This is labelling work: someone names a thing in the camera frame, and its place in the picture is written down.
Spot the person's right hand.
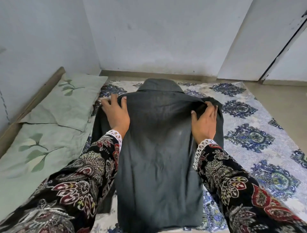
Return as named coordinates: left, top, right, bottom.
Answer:
left=191, top=101, right=218, bottom=144

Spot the person's left hand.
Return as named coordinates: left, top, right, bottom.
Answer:
left=101, top=94, right=130, bottom=139

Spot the dark grey shirt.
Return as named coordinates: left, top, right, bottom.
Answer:
left=91, top=78, right=224, bottom=233

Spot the person's right forearm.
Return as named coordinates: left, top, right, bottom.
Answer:
left=193, top=139, right=307, bottom=233

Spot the person's left forearm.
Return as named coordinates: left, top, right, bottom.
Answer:
left=0, top=130, right=123, bottom=233

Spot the green leaf print pillow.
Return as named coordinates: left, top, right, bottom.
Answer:
left=0, top=119, right=96, bottom=222
left=19, top=73, right=108, bottom=132

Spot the blue patterned bedsheet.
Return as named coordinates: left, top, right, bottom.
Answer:
left=82, top=80, right=307, bottom=233

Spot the wooden baseboard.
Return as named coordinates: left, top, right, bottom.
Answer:
left=0, top=67, right=66, bottom=157

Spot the white door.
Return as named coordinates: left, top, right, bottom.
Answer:
left=261, top=23, right=307, bottom=83

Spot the white door frame panel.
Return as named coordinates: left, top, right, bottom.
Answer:
left=217, top=0, right=307, bottom=81

